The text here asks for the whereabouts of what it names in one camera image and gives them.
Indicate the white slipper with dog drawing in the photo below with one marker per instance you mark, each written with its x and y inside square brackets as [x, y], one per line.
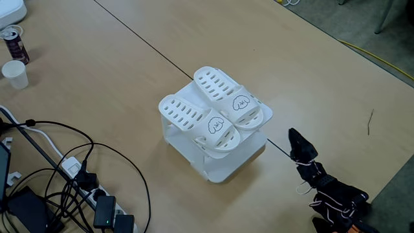
[239, 103]
[207, 126]

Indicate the white two-tier shoe rack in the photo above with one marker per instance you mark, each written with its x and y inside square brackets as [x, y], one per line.
[226, 161]

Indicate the grey chair leg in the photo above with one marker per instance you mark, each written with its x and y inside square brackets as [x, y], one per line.
[383, 19]
[342, 2]

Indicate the black power adapter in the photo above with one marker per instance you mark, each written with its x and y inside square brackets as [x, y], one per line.
[124, 225]

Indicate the black adapter with green light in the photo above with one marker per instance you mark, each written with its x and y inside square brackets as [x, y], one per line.
[104, 210]

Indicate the black plug-in charger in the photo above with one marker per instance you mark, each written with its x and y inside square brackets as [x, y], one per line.
[86, 179]

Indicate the white power strip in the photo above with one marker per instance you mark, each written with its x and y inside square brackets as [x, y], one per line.
[71, 166]

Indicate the flat black brick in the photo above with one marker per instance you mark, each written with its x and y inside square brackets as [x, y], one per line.
[29, 210]

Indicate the white paper cup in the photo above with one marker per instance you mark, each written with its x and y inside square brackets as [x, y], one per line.
[16, 79]

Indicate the purple drink can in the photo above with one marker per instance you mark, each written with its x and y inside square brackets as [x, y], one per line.
[17, 50]

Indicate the white box device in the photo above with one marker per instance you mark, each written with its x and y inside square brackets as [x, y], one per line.
[9, 13]

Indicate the white printed bracket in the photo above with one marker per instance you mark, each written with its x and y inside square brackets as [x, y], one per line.
[7, 142]
[13, 178]

